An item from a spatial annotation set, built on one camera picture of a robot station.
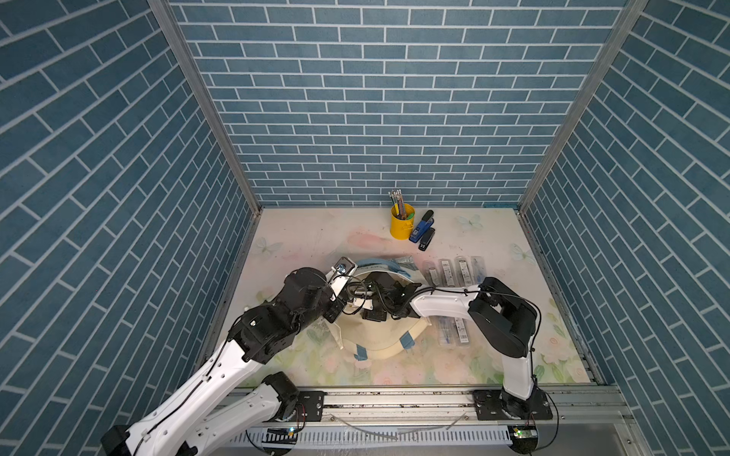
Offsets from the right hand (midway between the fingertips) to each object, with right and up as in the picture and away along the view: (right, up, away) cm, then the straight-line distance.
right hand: (366, 301), depth 92 cm
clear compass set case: (+28, +8, +7) cm, 30 cm away
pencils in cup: (+12, +34, +12) cm, 38 cm away
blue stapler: (+23, +27, +20) cm, 41 cm away
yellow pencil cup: (+13, +27, +13) cm, 33 cm away
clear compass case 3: (+25, -8, -6) cm, 27 cm away
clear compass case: (+34, +9, +7) cm, 36 cm away
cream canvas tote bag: (+4, -9, -9) cm, 14 cm away
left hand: (-2, +9, -23) cm, 25 cm away
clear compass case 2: (+41, +9, +10) cm, 43 cm away
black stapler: (+22, +20, +15) cm, 33 cm away
